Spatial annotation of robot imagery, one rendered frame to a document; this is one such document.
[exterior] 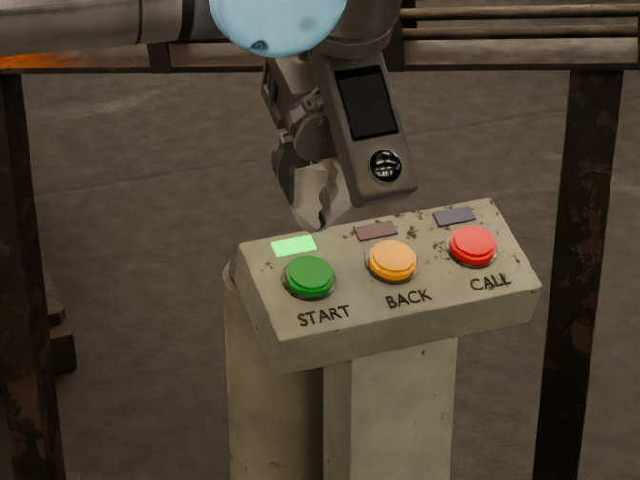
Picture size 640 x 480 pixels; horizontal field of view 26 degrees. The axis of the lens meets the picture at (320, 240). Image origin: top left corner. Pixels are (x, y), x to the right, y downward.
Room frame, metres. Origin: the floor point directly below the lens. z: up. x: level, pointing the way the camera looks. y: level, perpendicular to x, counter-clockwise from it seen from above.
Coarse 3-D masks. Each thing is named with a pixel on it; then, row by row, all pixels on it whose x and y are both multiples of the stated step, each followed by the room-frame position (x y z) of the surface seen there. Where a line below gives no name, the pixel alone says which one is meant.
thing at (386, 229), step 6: (384, 222) 1.06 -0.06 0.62; (390, 222) 1.06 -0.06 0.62; (354, 228) 1.05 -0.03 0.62; (360, 228) 1.05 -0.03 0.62; (366, 228) 1.05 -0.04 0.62; (372, 228) 1.05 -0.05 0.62; (378, 228) 1.05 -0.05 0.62; (384, 228) 1.05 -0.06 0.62; (390, 228) 1.05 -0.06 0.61; (360, 234) 1.04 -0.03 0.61; (366, 234) 1.04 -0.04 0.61; (372, 234) 1.04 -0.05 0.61; (378, 234) 1.05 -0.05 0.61; (384, 234) 1.05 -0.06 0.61; (390, 234) 1.05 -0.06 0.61; (396, 234) 1.05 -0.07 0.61; (360, 240) 1.04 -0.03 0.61; (366, 240) 1.04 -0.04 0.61
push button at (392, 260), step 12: (372, 252) 1.02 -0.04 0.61; (384, 252) 1.02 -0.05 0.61; (396, 252) 1.02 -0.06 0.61; (408, 252) 1.02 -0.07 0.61; (372, 264) 1.01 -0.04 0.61; (384, 264) 1.00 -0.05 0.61; (396, 264) 1.01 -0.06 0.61; (408, 264) 1.01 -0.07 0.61; (384, 276) 1.00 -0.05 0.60; (396, 276) 1.00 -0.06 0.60; (408, 276) 1.00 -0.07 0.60
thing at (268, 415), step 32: (224, 288) 1.14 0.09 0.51; (224, 320) 1.15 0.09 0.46; (256, 352) 1.10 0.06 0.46; (256, 384) 1.10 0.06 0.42; (288, 384) 1.09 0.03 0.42; (320, 384) 1.10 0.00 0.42; (256, 416) 1.10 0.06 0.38; (288, 416) 1.09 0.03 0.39; (320, 416) 1.10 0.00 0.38; (256, 448) 1.10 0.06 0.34; (288, 448) 1.09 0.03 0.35; (320, 448) 1.10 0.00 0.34
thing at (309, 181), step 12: (300, 168) 0.93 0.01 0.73; (312, 168) 0.94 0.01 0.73; (324, 168) 0.95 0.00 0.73; (300, 180) 0.94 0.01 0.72; (312, 180) 0.94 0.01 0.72; (324, 180) 0.94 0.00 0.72; (300, 192) 0.94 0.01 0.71; (312, 192) 0.95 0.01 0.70; (300, 204) 0.95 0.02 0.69; (312, 204) 0.95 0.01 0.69; (300, 216) 0.95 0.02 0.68; (312, 216) 0.96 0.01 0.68; (312, 228) 0.96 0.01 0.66
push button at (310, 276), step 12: (300, 264) 0.99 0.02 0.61; (312, 264) 1.00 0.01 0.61; (324, 264) 1.00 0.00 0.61; (288, 276) 0.98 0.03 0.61; (300, 276) 0.98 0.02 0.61; (312, 276) 0.98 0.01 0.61; (324, 276) 0.98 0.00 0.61; (300, 288) 0.97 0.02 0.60; (312, 288) 0.97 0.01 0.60; (324, 288) 0.98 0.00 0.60
